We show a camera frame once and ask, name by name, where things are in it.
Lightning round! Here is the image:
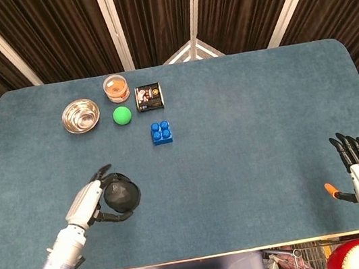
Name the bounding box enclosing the clear jar with orange contents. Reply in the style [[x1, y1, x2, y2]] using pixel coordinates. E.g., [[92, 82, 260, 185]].
[[101, 72, 132, 105]]

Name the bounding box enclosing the blue felt table mat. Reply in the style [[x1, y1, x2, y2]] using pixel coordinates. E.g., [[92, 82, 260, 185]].
[[0, 33, 359, 269]]

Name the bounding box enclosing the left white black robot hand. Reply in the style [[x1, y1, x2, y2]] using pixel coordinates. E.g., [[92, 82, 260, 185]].
[[58, 161, 136, 233]]

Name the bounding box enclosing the green ball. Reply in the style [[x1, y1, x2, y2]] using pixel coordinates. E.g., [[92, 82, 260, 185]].
[[111, 104, 134, 126]]

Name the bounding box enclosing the steel bowl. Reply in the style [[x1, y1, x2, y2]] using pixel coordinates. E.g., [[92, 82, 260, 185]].
[[59, 96, 104, 136]]

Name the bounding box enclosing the black cup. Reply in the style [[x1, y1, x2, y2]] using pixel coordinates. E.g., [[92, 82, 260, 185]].
[[99, 169, 144, 217]]

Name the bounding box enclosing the metal wire cart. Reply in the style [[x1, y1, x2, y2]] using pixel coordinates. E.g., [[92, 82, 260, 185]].
[[261, 235, 359, 269]]

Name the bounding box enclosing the blue building block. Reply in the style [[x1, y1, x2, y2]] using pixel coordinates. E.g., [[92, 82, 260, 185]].
[[149, 119, 175, 147]]

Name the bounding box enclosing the black playing card box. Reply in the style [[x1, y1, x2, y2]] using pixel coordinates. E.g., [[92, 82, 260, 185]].
[[132, 80, 167, 115]]

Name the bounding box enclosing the brown curtain folding screen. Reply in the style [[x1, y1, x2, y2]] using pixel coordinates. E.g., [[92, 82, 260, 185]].
[[0, 0, 359, 171]]

